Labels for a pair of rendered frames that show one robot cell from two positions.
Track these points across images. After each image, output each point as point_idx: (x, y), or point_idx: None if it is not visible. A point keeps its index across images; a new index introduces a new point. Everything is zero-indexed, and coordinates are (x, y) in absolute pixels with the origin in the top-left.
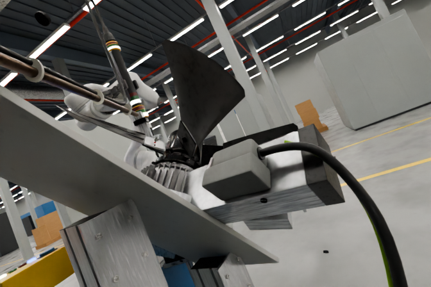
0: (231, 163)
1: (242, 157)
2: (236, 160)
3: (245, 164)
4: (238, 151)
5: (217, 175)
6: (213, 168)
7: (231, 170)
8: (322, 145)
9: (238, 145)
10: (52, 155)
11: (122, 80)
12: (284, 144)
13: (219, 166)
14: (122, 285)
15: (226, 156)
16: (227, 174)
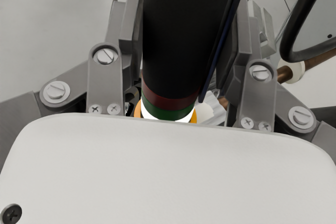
0: (267, 22)
1: (266, 13)
2: (266, 18)
3: (269, 15)
4: (260, 13)
5: (273, 36)
6: (268, 35)
7: (271, 25)
8: None
9: (256, 8)
10: None
11: None
12: None
13: (268, 30)
14: None
15: (261, 22)
16: (272, 29)
